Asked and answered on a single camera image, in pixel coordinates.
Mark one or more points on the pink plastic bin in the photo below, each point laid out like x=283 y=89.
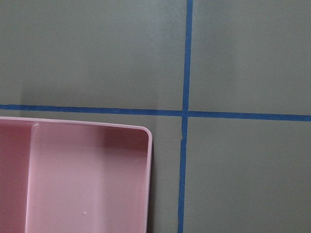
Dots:
x=62 y=176

